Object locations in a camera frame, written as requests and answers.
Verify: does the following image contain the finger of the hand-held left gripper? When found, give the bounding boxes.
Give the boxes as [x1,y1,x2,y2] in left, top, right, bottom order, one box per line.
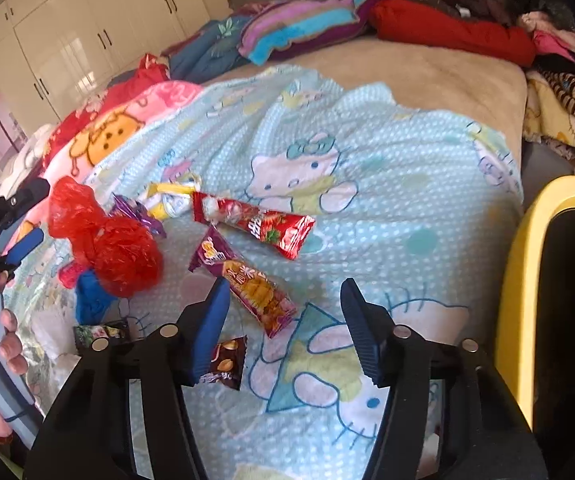
[0,178,52,223]
[0,225,46,282]

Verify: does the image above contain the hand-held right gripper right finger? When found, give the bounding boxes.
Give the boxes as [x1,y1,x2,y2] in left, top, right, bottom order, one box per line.
[340,277,548,480]

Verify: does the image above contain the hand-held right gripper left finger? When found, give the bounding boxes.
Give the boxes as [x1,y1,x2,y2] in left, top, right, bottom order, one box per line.
[22,276,232,480]

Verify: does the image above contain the red plastic bag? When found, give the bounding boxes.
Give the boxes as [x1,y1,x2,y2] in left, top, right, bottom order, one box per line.
[48,176,164,298]

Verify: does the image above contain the green snack packet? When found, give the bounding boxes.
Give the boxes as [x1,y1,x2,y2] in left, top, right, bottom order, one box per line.
[72,321,129,353]

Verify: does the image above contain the yellow bin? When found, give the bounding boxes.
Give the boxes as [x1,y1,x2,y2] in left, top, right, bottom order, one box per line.
[495,175,575,456]

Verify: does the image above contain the white cloth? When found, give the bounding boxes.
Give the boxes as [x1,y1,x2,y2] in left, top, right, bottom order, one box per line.
[0,122,58,201]

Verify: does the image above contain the small brown snack packet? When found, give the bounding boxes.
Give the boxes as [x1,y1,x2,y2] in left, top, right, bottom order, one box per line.
[202,335,248,392]

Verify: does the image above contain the pink foil wrapper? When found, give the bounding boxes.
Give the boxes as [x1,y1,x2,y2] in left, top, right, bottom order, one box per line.
[58,260,86,291]

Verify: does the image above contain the purple snack wrapper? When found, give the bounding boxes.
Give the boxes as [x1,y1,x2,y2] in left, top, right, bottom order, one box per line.
[188,225,241,278]

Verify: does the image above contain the blue plastic bag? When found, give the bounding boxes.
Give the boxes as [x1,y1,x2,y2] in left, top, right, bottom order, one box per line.
[75,270,118,326]

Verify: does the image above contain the purple candy wrapper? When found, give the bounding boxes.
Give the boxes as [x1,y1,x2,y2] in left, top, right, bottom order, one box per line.
[112,192,167,238]

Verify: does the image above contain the pink cartoon blanket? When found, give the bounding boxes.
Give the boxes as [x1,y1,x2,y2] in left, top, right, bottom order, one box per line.
[42,80,203,181]

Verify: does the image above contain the long red snack packet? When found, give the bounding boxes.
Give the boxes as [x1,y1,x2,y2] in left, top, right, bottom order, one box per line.
[191,191,317,261]

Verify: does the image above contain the yellow white wrapper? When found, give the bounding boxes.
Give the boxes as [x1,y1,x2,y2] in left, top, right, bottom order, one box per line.
[142,172,203,221]

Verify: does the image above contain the red patterned cloth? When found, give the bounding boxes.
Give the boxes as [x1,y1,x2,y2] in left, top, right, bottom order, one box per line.
[42,52,172,166]

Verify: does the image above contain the light blue cartoon quilt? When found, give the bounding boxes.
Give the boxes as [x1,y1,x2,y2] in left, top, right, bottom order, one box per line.
[5,65,525,480]

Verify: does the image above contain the white wardrobe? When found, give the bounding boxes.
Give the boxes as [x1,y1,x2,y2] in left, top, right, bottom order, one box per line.
[0,0,228,126]

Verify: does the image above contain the blue floral blanket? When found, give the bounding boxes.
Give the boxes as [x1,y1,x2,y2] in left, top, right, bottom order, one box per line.
[162,15,263,83]

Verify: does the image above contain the beige plush bed cover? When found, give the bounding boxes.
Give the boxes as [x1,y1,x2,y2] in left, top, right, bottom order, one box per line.
[258,35,528,171]

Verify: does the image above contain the yellow cartoon blanket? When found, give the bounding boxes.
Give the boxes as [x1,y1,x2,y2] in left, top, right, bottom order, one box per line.
[522,30,575,161]

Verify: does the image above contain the striped colourful pillow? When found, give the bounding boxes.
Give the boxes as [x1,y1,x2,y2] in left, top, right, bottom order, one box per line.
[238,0,388,66]

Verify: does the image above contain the red cloth roll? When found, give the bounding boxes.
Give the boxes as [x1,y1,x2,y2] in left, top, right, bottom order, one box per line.
[370,0,538,68]

